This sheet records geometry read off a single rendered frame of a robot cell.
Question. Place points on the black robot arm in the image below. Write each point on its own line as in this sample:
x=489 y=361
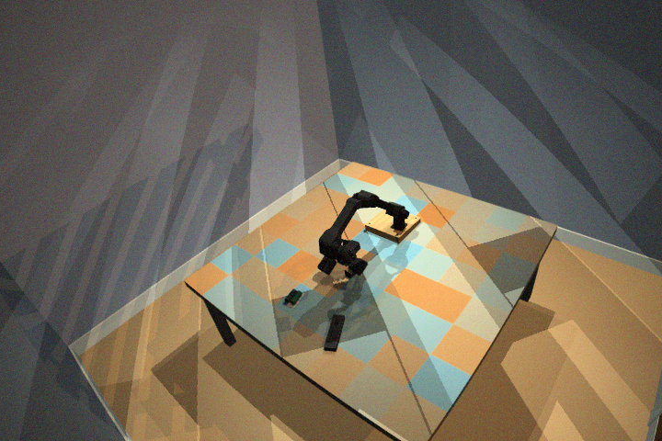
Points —
x=331 y=240

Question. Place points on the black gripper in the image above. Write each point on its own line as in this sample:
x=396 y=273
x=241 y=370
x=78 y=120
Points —
x=357 y=265

